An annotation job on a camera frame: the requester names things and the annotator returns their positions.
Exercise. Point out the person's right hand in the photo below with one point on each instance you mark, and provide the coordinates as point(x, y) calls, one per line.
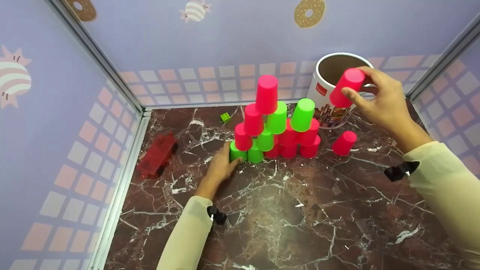
point(390, 103)

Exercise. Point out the pyramid of pink green cups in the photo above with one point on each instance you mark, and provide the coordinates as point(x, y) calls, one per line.
point(279, 127)

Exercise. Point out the red transparent toy vehicle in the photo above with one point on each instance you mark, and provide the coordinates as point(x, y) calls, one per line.
point(157, 155)

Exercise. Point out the person's left hand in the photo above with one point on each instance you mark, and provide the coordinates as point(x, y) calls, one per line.
point(217, 170)

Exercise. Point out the small green block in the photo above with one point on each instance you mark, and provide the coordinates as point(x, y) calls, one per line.
point(225, 117)

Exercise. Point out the black wrist band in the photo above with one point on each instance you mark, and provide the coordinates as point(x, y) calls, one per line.
point(216, 216)
point(400, 171)

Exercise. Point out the pink plastic cup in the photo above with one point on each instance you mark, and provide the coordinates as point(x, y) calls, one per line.
point(343, 143)
point(345, 88)

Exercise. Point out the white cardboard tube container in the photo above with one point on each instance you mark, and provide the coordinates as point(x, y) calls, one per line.
point(330, 108)

